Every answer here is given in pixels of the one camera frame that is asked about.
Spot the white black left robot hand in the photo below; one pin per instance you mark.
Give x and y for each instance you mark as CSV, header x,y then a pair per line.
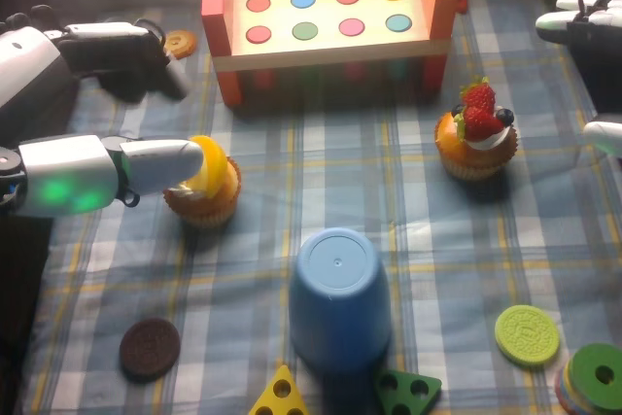
x,y
63,172

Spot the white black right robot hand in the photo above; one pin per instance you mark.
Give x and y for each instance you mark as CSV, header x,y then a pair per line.
x,y
600,65

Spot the cupcake with strawberries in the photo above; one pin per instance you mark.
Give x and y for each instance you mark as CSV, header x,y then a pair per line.
x,y
478,143

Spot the cupcake with orange slice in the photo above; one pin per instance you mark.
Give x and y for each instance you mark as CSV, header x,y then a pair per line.
x,y
214,196

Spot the wooden peg pounding bench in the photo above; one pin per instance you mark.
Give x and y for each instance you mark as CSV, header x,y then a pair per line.
x,y
330,48

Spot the yellow round biscuit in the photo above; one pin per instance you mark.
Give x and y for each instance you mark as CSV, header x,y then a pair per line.
x,y
181,44

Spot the brown sandwich cookie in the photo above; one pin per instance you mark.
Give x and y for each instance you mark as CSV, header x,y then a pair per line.
x,y
149,348

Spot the teal round peg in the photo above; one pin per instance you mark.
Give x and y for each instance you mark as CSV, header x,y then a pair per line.
x,y
398,23

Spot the pink round peg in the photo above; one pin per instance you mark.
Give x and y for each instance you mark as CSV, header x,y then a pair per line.
x,y
351,27

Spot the blue plaid tablecloth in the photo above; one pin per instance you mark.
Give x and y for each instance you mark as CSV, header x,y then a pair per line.
x,y
340,182

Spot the green sandwich cookie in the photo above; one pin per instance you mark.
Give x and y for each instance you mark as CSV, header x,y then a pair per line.
x,y
527,335

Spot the green round peg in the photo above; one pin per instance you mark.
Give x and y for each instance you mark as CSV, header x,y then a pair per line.
x,y
304,31

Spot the blue plastic cup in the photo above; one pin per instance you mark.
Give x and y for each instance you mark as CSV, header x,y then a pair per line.
x,y
337,308

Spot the yellow triangle block with holes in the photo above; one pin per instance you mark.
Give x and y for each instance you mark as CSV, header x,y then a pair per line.
x,y
279,398

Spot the green triangle block with holes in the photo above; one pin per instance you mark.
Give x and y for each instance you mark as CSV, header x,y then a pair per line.
x,y
405,393

